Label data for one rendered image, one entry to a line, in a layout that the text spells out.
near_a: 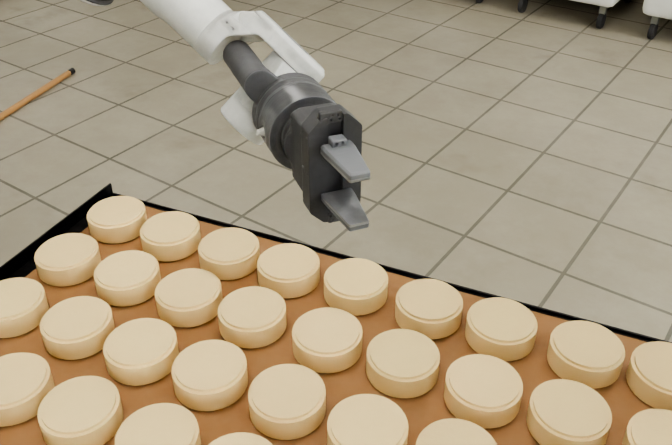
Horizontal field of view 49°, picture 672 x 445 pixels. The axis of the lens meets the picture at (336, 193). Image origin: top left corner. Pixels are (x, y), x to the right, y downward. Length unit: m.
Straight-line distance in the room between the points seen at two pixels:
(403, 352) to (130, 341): 0.19
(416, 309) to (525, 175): 2.01
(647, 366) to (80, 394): 0.37
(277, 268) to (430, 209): 1.75
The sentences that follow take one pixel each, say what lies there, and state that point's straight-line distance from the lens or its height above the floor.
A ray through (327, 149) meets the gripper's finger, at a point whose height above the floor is 0.94.
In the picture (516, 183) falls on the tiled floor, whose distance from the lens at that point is 2.49.
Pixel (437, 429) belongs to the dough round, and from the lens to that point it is 0.48.
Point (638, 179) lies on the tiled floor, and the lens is 2.64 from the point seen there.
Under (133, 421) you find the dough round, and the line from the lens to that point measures 0.49.
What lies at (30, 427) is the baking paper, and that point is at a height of 0.90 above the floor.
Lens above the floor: 1.29
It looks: 33 degrees down
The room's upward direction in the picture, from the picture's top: straight up
